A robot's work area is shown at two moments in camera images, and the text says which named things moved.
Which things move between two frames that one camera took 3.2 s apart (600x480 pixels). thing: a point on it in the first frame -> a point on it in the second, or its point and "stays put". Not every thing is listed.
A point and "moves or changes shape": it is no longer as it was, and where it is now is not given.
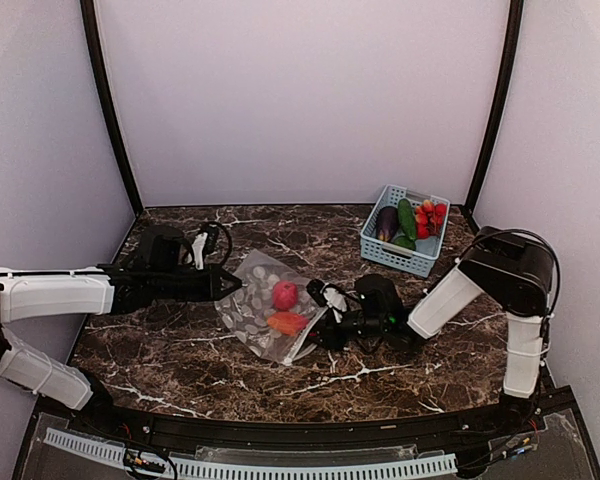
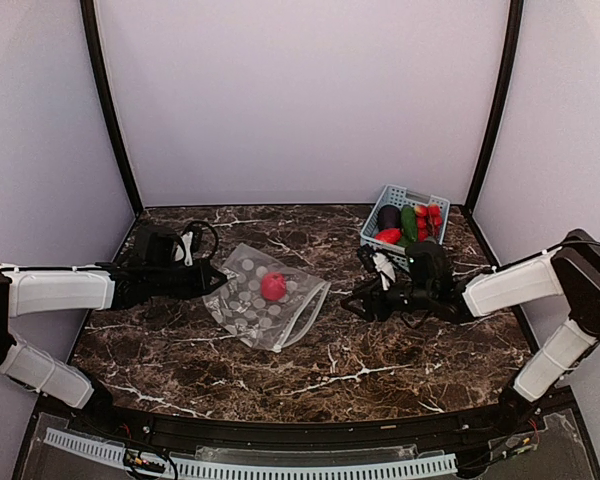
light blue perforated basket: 405,230 stays put
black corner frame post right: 516,23 stays put
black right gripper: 327,328 -> 375,291
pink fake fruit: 284,294 -> 273,286
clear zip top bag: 246,311 moves or changes shape
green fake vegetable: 406,218 moves or changes shape
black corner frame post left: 93,33 stays put
